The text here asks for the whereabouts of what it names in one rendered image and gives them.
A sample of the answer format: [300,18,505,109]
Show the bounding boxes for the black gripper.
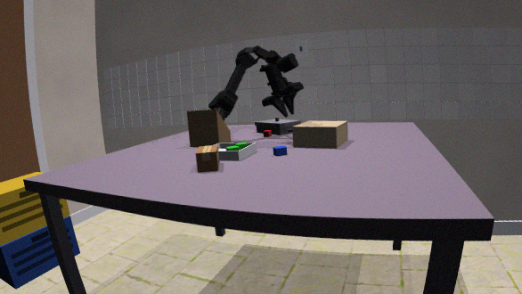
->
[262,75,304,117]

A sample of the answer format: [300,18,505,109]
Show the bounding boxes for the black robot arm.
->
[208,45,298,121]

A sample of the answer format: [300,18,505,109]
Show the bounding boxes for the white square tray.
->
[215,143,257,160]

